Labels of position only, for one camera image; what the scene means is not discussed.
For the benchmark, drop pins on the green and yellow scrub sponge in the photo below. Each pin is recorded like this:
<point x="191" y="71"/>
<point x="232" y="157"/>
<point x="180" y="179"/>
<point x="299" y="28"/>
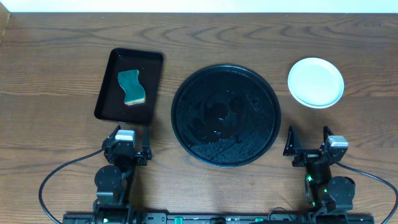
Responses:
<point x="134" y="92"/>

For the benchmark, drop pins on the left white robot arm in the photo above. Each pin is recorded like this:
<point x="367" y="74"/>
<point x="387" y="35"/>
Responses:
<point x="114" y="181"/>

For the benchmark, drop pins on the black rectangular tray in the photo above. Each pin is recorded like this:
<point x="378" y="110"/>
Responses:
<point x="110" y="104"/>

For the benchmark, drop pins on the pale green plate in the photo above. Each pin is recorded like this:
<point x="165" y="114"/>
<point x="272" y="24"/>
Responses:
<point x="315" y="83"/>

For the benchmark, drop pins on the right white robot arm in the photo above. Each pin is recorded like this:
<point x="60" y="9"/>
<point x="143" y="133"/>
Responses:
<point x="331" y="197"/>

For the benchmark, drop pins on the round black tray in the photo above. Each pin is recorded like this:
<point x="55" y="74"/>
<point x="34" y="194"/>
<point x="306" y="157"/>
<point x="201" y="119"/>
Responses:
<point x="226" y="115"/>

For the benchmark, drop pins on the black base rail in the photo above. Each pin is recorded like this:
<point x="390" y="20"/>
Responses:
<point x="162" y="218"/>

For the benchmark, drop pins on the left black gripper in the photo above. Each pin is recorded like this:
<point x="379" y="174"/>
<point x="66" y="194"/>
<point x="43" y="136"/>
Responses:
<point x="129" y="156"/>

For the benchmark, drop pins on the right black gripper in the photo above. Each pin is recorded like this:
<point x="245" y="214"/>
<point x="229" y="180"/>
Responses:
<point x="307" y="157"/>

